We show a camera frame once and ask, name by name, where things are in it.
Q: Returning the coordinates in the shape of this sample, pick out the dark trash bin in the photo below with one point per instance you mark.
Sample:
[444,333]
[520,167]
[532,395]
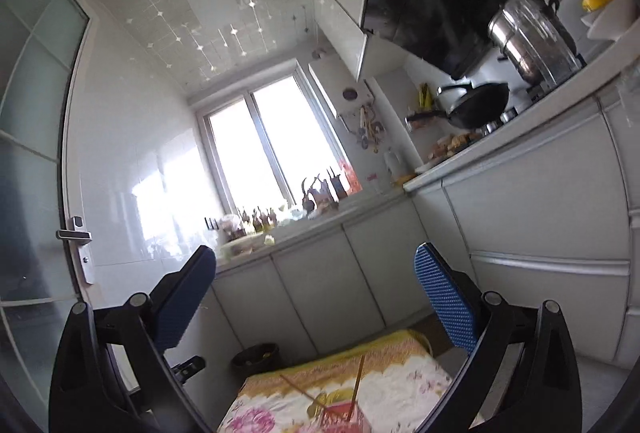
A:
[255,363]

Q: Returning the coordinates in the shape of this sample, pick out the bunch of wooden chopsticks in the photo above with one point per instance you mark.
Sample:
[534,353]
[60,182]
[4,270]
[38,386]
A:
[359,378]

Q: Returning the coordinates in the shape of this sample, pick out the hanging utensils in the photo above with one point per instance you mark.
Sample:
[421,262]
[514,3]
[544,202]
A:
[367,128]

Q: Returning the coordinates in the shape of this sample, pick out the floral tablecloth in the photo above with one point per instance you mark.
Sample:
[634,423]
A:
[400,383]

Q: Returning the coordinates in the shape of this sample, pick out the black wok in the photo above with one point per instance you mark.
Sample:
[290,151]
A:
[475,105]

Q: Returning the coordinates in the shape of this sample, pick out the knife block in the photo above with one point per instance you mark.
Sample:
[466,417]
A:
[335,185]

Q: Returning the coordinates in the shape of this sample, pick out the white water heater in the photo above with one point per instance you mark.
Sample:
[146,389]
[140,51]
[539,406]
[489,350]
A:
[335,88]

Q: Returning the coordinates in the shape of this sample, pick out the white dish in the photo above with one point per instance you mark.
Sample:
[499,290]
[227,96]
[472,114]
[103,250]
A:
[612,20]

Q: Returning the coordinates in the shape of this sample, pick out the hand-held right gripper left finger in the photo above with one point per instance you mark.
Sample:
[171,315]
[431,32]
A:
[182,308]

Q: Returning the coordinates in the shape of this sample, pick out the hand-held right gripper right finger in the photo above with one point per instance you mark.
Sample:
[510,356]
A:
[445,298]

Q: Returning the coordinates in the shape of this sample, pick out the row of small bottles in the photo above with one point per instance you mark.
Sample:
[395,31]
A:
[257,220]

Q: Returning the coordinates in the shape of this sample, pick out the cutting board with food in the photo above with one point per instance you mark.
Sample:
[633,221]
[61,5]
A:
[450,144]

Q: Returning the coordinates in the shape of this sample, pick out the kitchen window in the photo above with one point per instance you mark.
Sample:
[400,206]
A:
[260,153]

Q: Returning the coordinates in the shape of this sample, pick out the white base cabinets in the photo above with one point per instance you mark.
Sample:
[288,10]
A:
[525,213]

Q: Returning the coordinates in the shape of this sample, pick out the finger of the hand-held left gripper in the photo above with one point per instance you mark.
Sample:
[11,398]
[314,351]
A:
[190,365]

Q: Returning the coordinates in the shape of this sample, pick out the pink perforated basket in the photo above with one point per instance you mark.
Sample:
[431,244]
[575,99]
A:
[345,420]

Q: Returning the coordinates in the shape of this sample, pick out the steel steamer pot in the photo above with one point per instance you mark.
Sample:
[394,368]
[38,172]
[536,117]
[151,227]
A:
[530,38]

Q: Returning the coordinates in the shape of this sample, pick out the bunch of bananas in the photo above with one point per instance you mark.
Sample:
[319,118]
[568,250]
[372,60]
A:
[425,95]

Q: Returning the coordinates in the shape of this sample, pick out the white kettle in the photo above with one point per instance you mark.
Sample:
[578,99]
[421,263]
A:
[393,163]

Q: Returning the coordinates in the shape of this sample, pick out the frosted glass door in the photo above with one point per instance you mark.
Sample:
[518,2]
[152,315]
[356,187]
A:
[35,113]

